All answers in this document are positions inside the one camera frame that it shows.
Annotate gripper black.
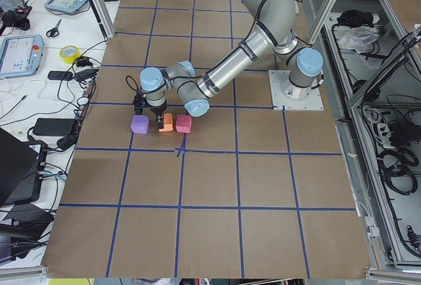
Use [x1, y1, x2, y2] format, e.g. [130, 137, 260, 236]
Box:
[132, 92, 167, 130]

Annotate orange foam cube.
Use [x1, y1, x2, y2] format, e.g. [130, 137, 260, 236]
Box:
[159, 113, 174, 132]

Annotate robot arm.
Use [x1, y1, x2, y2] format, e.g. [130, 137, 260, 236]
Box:
[133, 0, 324, 128]

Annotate purple foam cube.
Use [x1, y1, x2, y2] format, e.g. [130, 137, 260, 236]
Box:
[130, 115, 149, 134]

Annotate red foam cube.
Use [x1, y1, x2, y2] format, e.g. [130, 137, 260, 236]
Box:
[176, 115, 192, 134]

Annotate yellow tape roll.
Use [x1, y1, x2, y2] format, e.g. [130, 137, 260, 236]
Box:
[59, 45, 82, 65]

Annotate black phone on desk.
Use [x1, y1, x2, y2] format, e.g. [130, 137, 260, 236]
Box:
[47, 70, 73, 81]

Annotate black power adapter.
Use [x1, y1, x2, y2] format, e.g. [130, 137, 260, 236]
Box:
[32, 118, 76, 136]

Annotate black laptop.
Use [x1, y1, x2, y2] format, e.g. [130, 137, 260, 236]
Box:
[1, 129, 47, 207]

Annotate lower teach pendant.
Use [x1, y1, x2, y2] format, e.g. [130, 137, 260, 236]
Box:
[1, 34, 44, 78]

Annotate crumpled white cloth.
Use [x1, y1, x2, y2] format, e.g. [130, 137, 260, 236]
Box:
[338, 26, 380, 53]

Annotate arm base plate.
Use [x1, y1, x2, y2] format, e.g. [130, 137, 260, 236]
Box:
[268, 70, 324, 111]

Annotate black handled scissors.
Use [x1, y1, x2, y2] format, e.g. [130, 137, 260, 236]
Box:
[45, 19, 62, 38]

